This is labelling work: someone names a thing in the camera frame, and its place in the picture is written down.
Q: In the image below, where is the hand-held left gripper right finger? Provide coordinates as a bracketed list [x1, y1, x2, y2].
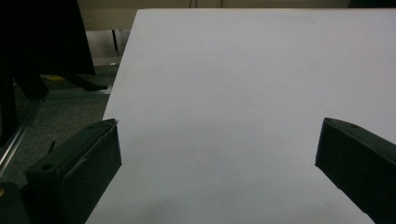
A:
[315, 117, 396, 224]

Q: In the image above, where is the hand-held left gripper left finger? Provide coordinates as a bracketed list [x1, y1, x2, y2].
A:
[23, 118, 122, 224]

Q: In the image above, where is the black stand foot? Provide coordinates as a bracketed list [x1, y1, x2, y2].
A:
[64, 74, 108, 92]

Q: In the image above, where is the black curtain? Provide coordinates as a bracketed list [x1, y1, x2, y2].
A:
[0, 0, 96, 101]

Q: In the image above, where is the beige table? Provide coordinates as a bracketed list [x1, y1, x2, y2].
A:
[77, 0, 351, 51]

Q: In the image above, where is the metal floor rail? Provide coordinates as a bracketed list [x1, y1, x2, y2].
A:
[0, 86, 113, 178]

